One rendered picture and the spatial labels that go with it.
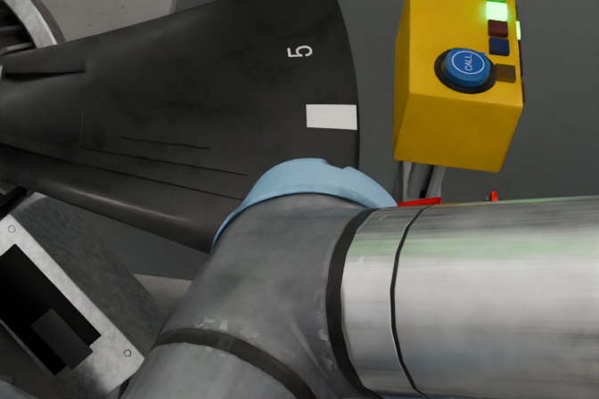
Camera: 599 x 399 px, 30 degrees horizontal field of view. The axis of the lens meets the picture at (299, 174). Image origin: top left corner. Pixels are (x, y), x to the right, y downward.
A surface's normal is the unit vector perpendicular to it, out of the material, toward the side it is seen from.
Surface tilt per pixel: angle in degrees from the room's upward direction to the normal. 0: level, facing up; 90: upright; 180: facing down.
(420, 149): 90
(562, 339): 69
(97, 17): 0
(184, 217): 19
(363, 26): 90
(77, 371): 50
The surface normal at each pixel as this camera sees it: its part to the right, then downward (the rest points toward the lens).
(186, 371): -0.25, -0.73
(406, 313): -0.58, -0.04
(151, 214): 0.12, -0.37
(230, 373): 0.20, -0.61
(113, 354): 0.00, 0.16
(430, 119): -0.07, 0.75
